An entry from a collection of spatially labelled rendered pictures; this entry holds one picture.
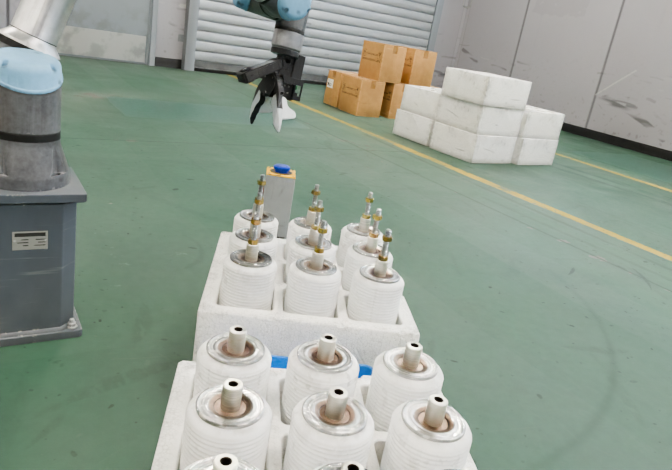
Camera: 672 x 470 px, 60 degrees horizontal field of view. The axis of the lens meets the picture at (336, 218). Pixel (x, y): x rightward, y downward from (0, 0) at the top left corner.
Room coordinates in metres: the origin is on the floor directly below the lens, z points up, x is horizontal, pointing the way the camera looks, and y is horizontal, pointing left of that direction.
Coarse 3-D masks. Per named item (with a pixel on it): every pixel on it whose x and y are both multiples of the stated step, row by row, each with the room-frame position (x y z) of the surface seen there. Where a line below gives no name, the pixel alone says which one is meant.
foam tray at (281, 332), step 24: (216, 264) 1.07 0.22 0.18; (336, 264) 1.18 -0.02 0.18; (216, 288) 0.97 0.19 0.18; (216, 312) 0.88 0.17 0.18; (240, 312) 0.90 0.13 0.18; (264, 312) 0.91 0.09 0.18; (336, 312) 0.98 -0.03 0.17; (408, 312) 1.01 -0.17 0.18; (264, 336) 0.89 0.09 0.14; (288, 336) 0.90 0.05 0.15; (312, 336) 0.90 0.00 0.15; (336, 336) 0.91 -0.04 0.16; (360, 336) 0.92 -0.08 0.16; (384, 336) 0.92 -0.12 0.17; (408, 336) 0.93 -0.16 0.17; (360, 360) 0.92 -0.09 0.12
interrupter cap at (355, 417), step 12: (312, 396) 0.59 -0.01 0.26; (324, 396) 0.59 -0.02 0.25; (348, 396) 0.60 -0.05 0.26; (312, 408) 0.57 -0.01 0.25; (324, 408) 0.57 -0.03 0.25; (348, 408) 0.58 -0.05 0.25; (360, 408) 0.58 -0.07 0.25; (312, 420) 0.55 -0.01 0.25; (324, 420) 0.55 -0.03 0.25; (336, 420) 0.56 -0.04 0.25; (348, 420) 0.56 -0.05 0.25; (360, 420) 0.56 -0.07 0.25; (324, 432) 0.53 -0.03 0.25; (336, 432) 0.53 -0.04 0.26; (348, 432) 0.53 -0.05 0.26
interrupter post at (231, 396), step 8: (224, 384) 0.54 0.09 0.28; (232, 384) 0.55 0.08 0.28; (240, 384) 0.55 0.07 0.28; (224, 392) 0.54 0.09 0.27; (232, 392) 0.54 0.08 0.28; (240, 392) 0.54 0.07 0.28; (224, 400) 0.54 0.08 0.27; (232, 400) 0.54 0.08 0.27; (240, 400) 0.55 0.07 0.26; (224, 408) 0.54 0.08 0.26; (232, 408) 0.54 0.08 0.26
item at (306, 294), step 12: (288, 276) 0.97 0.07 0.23; (300, 276) 0.94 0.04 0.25; (312, 276) 0.94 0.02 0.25; (324, 276) 0.95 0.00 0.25; (336, 276) 0.96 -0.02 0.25; (288, 288) 0.96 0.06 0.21; (300, 288) 0.94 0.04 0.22; (312, 288) 0.93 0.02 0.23; (324, 288) 0.94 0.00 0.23; (336, 288) 0.96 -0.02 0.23; (288, 300) 0.95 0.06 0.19; (300, 300) 0.94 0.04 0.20; (312, 300) 0.93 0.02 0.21; (324, 300) 0.94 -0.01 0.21; (336, 300) 0.97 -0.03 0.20; (288, 312) 0.95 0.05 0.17; (300, 312) 0.93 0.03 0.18; (312, 312) 0.93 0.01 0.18; (324, 312) 0.94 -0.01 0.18
